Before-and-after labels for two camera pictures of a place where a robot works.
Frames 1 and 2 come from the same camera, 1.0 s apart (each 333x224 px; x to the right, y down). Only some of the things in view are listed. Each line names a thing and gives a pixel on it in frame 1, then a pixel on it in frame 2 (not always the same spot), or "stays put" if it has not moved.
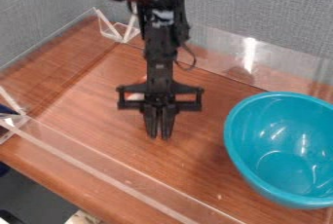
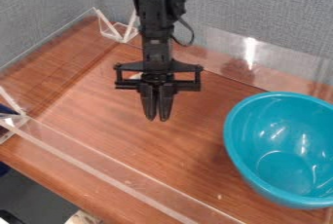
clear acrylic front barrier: x=83 y=184 stays put
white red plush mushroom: x=134 y=95 -> x=137 y=76
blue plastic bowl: x=278 y=136 stays put
